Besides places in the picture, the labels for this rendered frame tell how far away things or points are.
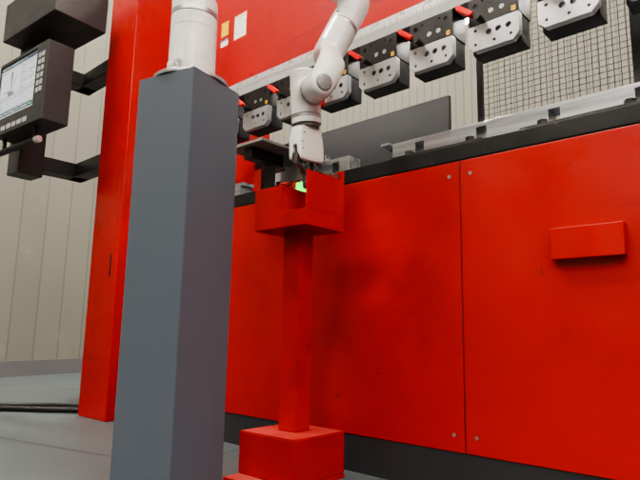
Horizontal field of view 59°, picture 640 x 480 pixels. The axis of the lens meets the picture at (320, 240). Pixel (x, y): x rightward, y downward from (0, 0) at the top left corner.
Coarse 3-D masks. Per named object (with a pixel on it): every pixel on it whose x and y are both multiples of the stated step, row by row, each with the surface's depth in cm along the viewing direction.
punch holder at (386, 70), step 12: (384, 36) 184; (396, 36) 180; (360, 48) 190; (372, 48) 186; (384, 48) 183; (396, 48) 180; (408, 48) 185; (372, 60) 185; (384, 60) 182; (396, 60) 179; (408, 60) 184; (360, 72) 188; (372, 72) 185; (384, 72) 181; (396, 72) 178; (408, 72) 184; (360, 84) 187; (372, 84) 184; (384, 84) 181; (396, 84) 181; (408, 84) 183; (372, 96) 191
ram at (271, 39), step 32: (224, 0) 250; (256, 0) 234; (288, 0) 220; (320, 0) 207; (384, 0) 186; (416, 0) 177; (256, 32) 231; (288, 32) 217; (320, 32) 205; (384, 32) 184; (224, 64) 243; (256, 64) 228
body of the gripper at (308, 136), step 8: (296, 128) 154; (304, 128) 154; (312, 128) 156; (296, 136) 154; (304, 136) 153; (312, 136) 156; (320, 136) 159; (304, 144) 153; (312, 144) 156; (320, 144) 158; (304, 152) 153; (312, 152) 155; (320, 152) 158; (304, 160) 156; (312, 160) 156; (320, 160) 158
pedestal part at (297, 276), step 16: (288, 240) 158; (304, 240) 156; (288, 256) 157; (304, 256) 156; (288, 272) 156; (304, 272) 155; (288, 288) 155; (304, 288) 155; (288, 304) 154; (304, 304) 154; (288, 320) 153; (304, 320) 153; (288, 336) 153; (304, 336) 153; (288, 352) 152; (304, 352) 152; (288, 368) 151; (304, 368) 152; (288, 384) 150; (304, 384) 151; (288, 400) 149; (304, 400) 150; (288, 416) 149; (304, 416) 150
